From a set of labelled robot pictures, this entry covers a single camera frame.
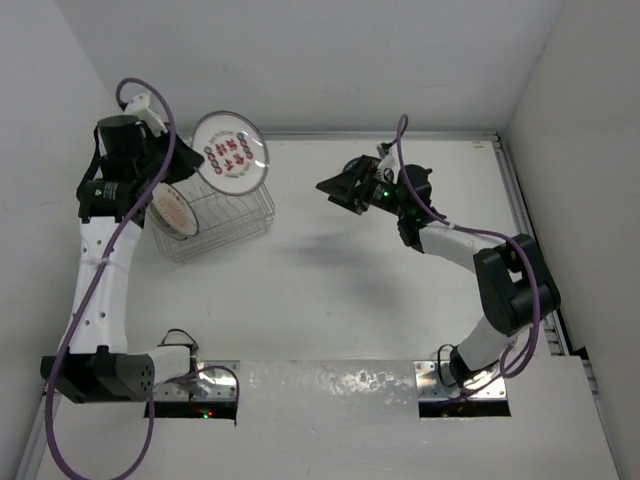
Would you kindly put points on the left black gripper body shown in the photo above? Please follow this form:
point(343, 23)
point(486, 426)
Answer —
point(153, 161)

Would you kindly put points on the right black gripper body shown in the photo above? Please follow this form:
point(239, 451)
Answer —
point(382, 194)

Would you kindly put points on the white plate red characters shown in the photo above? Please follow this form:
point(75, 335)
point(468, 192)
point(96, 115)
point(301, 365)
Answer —
point(236, 157)

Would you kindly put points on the dark green plate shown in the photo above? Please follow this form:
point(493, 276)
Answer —
point(351, 164)

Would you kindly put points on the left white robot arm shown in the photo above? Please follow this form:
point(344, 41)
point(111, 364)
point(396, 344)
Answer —
point(93, 364)

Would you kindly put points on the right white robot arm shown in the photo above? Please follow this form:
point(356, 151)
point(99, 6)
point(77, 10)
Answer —
point(515, 285)

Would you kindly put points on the white floral plate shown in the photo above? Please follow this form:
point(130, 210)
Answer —
point(172, 213)

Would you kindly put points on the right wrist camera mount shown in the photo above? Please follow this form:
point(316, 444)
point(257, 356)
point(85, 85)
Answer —
point(387, 156)

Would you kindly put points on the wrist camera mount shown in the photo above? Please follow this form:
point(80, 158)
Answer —
point(387, 156)
point(140, 105)

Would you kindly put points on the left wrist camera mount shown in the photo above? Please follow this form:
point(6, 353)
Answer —
point(140, 105)

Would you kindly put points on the wire dish rack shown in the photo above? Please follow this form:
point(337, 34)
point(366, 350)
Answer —
point(222, 219)

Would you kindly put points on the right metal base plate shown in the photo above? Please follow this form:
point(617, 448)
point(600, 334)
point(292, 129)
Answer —
point(434, 383)

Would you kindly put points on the metal base plate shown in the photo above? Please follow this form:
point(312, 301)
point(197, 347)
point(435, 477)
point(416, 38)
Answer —
point(212, 380)
point(434, 383)

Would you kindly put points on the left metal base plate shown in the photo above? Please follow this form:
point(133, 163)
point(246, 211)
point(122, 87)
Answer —
point(212, 380)

